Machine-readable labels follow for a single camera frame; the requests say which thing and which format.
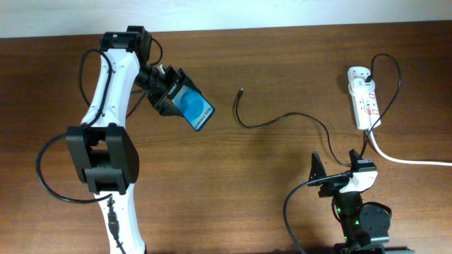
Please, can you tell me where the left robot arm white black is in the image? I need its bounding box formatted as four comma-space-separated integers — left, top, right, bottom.
65, 25, 215, 253

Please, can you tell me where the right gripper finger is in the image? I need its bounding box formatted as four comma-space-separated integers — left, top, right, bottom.
309, 152, 326, 186
349, 149, 362, 167

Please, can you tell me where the black USB charging cable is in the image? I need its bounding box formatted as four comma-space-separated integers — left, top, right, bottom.
234, 53, 402, 168

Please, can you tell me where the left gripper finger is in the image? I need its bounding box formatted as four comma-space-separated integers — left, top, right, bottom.
167, 68, 202, 99
153, 95, 182, 117

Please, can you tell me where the white power strip cord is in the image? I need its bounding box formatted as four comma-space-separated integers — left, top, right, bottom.
367, 128, 452, 167

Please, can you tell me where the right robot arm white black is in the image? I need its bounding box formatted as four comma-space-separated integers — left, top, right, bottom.
309, 150, 392, 253

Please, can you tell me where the white power strip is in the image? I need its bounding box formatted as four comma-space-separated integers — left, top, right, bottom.
347, 66, 381, 131

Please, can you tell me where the blue Galaxy smartphone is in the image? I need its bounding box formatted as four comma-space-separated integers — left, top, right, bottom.
172, 85, 215, 131

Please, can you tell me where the white USB charger adapter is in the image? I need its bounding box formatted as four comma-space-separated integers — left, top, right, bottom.
348, 78, 375, 96

